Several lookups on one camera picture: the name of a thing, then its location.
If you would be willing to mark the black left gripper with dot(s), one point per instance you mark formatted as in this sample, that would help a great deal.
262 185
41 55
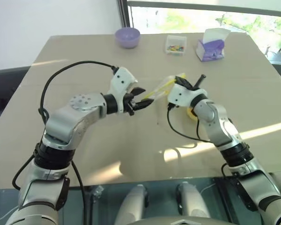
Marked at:
129 105

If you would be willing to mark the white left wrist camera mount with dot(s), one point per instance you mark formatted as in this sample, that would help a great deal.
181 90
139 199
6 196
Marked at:
122 82

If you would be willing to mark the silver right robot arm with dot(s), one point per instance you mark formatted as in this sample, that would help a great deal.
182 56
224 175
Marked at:
221 131

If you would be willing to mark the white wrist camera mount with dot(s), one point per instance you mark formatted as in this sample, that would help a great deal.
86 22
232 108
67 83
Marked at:
122 82
180 95

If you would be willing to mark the purple tissue box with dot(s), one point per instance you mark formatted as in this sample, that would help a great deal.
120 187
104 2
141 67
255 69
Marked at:
212 47

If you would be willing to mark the purple bowl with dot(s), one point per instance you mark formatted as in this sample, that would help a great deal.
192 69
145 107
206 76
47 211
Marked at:
127 37

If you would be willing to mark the clear box of coloured pins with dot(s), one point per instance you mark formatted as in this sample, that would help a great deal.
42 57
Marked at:
175 45

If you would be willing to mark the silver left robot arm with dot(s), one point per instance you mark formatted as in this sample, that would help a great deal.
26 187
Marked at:
68 122

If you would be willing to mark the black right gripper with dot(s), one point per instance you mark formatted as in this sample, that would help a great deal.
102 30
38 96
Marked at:
186 84

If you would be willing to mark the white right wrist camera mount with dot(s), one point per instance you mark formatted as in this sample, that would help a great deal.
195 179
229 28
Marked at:
180 95

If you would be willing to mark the clear plastic bag yellow zip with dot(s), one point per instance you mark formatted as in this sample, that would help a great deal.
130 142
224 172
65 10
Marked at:
162 87

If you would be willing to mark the dark window frame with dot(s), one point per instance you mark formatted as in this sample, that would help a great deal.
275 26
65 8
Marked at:
127 14

